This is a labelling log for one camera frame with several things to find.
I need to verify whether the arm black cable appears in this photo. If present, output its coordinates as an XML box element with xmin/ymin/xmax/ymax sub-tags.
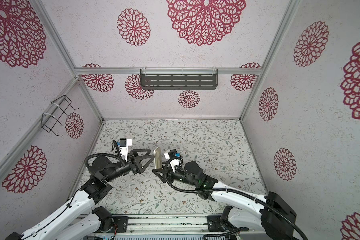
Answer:
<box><xmin>163</xmin><ymin>157</ymin><xmax>308</xmax><ymax>240</ymax></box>
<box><xmin>83</xmin><ymin>139</ymin><xmax>127</xmax><ymax>178</ymax></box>

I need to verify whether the black wire wall basket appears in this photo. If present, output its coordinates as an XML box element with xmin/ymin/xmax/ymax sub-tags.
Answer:
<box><xmin>40</xmin><ymin>95</ymin><xmax>79</xmax><ymax>137</ymax></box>

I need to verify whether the white remote control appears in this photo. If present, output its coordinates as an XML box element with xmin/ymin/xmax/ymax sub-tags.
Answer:
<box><xmin>154</xmin><ymin>147</ymin><xmax>162</xmax><ymax>169</ymax></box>

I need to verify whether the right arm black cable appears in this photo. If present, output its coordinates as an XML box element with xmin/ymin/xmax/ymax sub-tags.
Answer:
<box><xmin>163</xmin><ymin>157</ymin><xmax>308</xmax><ymax>240</ymax></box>

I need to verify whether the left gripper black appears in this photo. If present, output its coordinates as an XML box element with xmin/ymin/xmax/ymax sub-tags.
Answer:
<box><xmin>105</xmin><ymin>149</ymin><xmax>155</xmax><ymax>183</ymax></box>

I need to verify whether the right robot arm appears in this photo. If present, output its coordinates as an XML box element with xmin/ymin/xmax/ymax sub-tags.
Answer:
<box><xmin>153</xmin><ymin>148</ymin><xmax>297</xmax><ymax>240</ymax></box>

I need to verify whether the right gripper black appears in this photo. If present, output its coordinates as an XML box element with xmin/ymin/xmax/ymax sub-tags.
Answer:
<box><xmin>154</xmin><ymin>161</ymin><xmax>199</xmax><ymax>189</ymax></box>

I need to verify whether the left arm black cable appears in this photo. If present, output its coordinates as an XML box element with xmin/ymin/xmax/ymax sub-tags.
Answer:
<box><xmin>83</xmin><ymin>139</ymin><xmax>127</xmax><ymax>178</ymax></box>

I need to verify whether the dark grey wall shelf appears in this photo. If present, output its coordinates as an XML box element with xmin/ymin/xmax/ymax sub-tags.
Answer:
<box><xmin>140</xmin><ymin>69</ymin><xmax>219</xmax><ymax>90</ymax></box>

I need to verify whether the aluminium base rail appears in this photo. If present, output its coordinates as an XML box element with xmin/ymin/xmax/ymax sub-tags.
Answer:
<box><xmin>106</xmin><ymin>214</ymin><xmax>235</xmax><ymax>236</ymax></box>

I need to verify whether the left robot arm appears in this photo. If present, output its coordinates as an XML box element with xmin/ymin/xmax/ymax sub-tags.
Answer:
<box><xmin>7</xmin><ymin>149</ymin><xmax>155</xmax><ymax>240</ymax></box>

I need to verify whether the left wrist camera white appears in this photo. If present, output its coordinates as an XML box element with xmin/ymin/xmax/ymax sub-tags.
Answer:
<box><xmin>118</xmin><ymin>138</ymin><xmax>132</xmax><ymax>161</ymax></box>

